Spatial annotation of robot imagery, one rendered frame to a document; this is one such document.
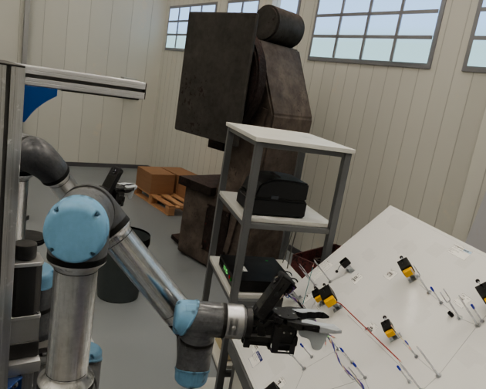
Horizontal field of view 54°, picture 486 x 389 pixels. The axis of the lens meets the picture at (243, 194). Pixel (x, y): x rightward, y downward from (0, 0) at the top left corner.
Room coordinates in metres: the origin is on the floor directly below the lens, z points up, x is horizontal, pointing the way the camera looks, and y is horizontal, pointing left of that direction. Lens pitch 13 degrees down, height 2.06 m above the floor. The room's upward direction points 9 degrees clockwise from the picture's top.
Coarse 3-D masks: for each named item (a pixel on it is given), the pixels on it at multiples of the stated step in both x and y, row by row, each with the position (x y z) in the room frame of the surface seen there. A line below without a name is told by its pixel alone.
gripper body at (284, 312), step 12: (252, 312) 0.97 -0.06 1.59; (276, 312) 0.99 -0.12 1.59; (288, 312) 1.00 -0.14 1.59; (252, 324) 0.95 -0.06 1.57; (264, 324) 0.97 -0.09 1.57; (276, 324) 0.97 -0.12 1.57; (252, 336) 0.96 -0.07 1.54; (264, 336) 0.97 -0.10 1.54; (276, 336) 0.95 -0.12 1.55; (288, 336) 0.96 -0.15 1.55; (276, 348) 0.95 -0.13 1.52; (288, 348) 0.97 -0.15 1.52
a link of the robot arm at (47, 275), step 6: (48, 264) 1.49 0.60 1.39; (42, 270) 1.44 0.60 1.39; (48, 270) 1.45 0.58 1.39; (42, 276) 1.41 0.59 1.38; (48, 276) 1.43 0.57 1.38; (42, 282) 1.41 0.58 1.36; (48, 282) 1.43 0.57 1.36; (42, 288) 1.41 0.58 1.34; (48, 288) 1.42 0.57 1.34; (42, 294) 1.41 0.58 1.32; (48, 294) 1.43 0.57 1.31; (42, 300) 1.41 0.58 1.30; (48, 300) 1.43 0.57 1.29; (42, 306) 1.41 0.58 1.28; (48, 306) 1.43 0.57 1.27
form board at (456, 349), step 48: (384, 240) 2.13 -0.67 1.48; (432, 240) 1.95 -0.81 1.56; (336, 288) 2.02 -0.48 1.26; (384, 288) 1.86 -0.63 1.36; (336, 336) 1.77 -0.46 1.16; (384, 336) 1.64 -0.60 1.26; (432, 336) 1.52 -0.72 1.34; (480, 336) 1.43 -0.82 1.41; (288, 384) 1.68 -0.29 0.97; (336, 384) 1.56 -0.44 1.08; (384, 384) 1.45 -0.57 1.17; (432, 384) 1.36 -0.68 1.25; (480, 384) 1.28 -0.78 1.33
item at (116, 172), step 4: (112, 168) 1.89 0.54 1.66; (116, 168) 1.88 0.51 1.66; (120, 168) 1.89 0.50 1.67; (112, 172) 1.88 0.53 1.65; (116, 172) 1.88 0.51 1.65; (120, 172) 1.89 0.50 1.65; (108, 176) 1.88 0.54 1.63; (112, 176) 1.88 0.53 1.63; (116, 176) 1.87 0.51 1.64; (120, 176) 1.89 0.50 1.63; (108, 180) 1.87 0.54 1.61; (112, 180) 1.87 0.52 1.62; (116, 180) 1.87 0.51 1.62; (104, 184) 1.87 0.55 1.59; (108, 184) 1.86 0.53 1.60; (112, 184) 1.86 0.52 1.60; (108, 188) 1.85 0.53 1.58; (112, 188) 1.86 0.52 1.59
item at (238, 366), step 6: (228, 342) 2.13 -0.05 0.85; (228, 348) 2.12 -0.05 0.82; (234, 348) 2.06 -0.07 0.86; (234, 354) 2.03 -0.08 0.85; (234, 360) 2.02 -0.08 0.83; (240, 360) 1.96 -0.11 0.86; (234, 366) 2.00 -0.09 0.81; (240, 366) 1.93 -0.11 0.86; (240, 372) 1.91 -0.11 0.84; (246, 372) 1.88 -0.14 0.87; (240, 378) 1.90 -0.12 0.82; (246, 378) 1.83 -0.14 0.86; (246, 384) 1.82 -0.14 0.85
